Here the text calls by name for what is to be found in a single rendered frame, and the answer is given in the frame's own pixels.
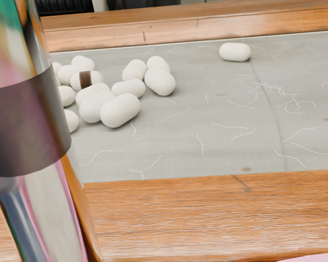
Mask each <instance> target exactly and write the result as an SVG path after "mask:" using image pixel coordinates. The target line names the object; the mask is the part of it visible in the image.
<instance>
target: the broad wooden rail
mask: <svg viewBox="0 0 328 262"><path fill-rule="evenodd" d="M40 18H41V23H42V26H43V30H44V34H45V38H46V42H47V46H48V50H49V53H59V52H67V51H80V50H93V49H106V48H119V47H132V46H145V45H158V44H171V43H185V42H198V41H210V40H223V39H231V38H244V37H257V36H270V35H283V34H296V33H309V32H322V31H328V0H233V1H221V2H209V3H197V4H185V5H173V6H161V7H149V8H137V9H125V10H113V11H101V12H88V13H82V14H70V15H57V16H46V17H40Z"/></svg>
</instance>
